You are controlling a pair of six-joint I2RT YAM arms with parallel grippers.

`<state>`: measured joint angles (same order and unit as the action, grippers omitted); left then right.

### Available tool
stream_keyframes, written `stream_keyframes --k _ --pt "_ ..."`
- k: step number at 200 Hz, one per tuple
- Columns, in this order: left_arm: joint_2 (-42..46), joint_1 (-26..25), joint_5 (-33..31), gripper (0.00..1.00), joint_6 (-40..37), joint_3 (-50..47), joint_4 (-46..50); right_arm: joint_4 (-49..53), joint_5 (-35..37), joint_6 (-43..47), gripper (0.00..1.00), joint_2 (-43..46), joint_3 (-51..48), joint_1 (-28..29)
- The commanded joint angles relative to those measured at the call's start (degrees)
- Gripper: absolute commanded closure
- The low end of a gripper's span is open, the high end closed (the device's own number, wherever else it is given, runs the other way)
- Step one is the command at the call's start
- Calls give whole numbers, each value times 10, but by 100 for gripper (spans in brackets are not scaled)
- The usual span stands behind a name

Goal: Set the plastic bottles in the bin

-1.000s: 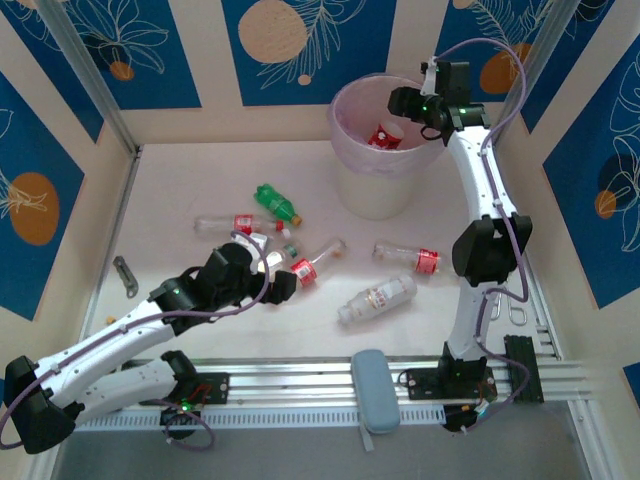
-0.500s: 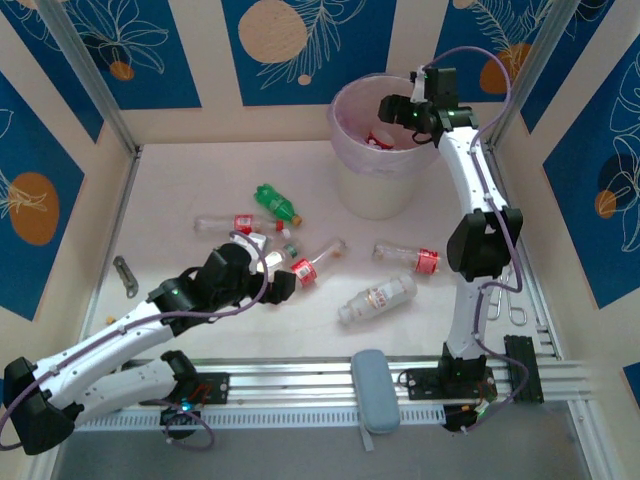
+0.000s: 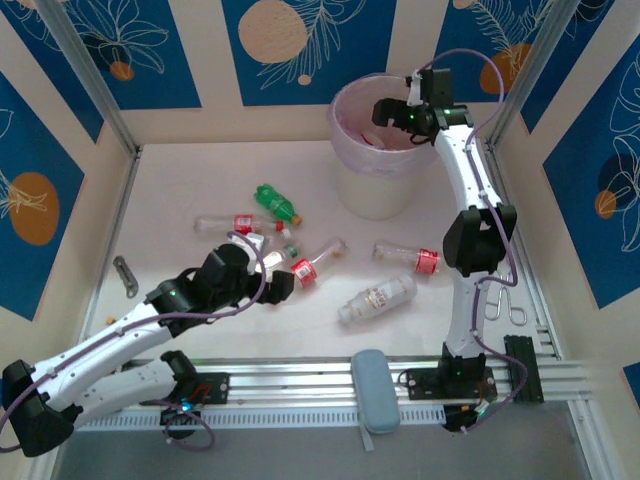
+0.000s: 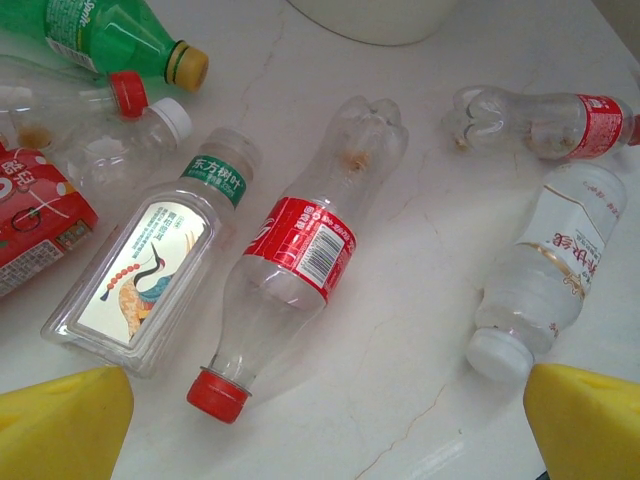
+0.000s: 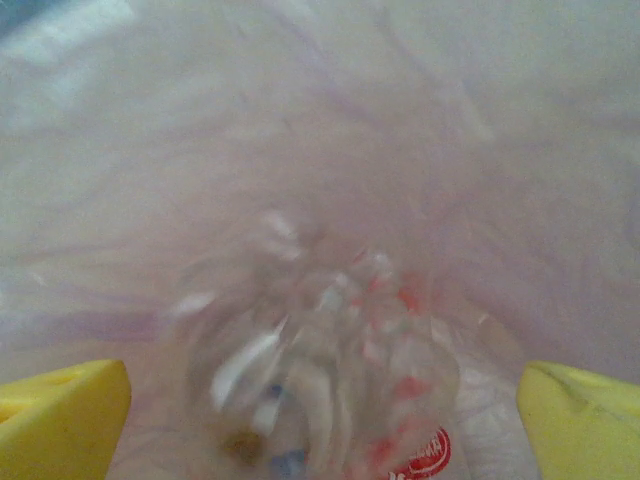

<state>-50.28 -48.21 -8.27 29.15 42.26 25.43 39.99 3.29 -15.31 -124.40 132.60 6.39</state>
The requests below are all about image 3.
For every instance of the clear bottle with red label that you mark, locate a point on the clear bottle with red label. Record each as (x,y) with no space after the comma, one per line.
(305,273)
(427,261)
(220,223)
(372,139)

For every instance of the small clear bottle green cap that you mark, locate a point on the small clear bottle green cap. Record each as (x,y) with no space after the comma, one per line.
(280,257)

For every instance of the green plastic bottle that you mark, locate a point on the green plastic bottle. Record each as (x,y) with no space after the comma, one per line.
(272,200)

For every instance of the white plastic bottle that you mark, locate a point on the white plastic bottle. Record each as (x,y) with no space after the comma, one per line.
(380,297)

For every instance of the pink plastic bin liner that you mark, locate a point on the pink plastic bin liner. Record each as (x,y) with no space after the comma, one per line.
(350,150)

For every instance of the white waste bin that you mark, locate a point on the white waste bin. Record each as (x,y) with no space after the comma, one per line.
(375,195)

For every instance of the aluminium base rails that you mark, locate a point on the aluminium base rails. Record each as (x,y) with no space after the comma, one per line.
(300,375)

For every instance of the small orange plug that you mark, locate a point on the small orange plug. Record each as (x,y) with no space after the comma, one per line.
(110,319)

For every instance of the black controller board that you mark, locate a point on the black controller board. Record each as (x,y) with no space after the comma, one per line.
(180,407)
(457,417)

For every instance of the grey-blue glasses case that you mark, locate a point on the grey-blue glasses case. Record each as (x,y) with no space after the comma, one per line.
(375,390)

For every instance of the black aluminium extrusion piece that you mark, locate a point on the black aluminium extrusion piece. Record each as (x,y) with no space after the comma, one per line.
(522,370)

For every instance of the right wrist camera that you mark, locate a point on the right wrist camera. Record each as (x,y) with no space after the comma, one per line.
(415,92)

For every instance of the grey metal bracket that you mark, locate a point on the grey metal bracket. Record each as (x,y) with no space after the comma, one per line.
(127,280)

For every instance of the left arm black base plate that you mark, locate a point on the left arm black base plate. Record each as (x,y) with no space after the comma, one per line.
(215,387)

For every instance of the aluminium frame post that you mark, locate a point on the aluminium frame post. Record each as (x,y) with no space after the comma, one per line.
(99,85)
(528,75)

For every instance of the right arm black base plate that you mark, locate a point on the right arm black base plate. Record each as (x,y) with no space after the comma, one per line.
(422,385)

